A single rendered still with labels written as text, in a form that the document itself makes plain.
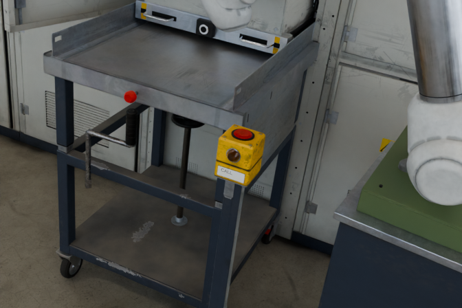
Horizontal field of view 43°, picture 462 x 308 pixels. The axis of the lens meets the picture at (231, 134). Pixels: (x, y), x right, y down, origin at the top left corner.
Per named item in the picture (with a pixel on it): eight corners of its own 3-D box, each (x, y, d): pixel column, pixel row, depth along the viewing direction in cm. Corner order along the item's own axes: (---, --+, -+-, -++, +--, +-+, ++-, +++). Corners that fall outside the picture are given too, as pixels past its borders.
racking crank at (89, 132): (82, 188, 173) (81, 97, 159) (88, 183, 176) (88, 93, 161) (130, 205, 168) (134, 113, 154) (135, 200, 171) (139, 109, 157)
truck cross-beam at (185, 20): (284, 57, 179) (287, 38, 176) (135, 17, 195) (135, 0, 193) (289, 52, 183) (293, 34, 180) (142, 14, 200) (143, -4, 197)
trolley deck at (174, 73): (241, 135, 147) (244, 114, 144) (43, 73, 166) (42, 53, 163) (316, 58, 203) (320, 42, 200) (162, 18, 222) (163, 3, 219)
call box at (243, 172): (246, 188, 124) (253, 147, 119) (212, 177, 126) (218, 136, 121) (260, 172, 131) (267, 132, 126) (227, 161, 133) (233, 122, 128)
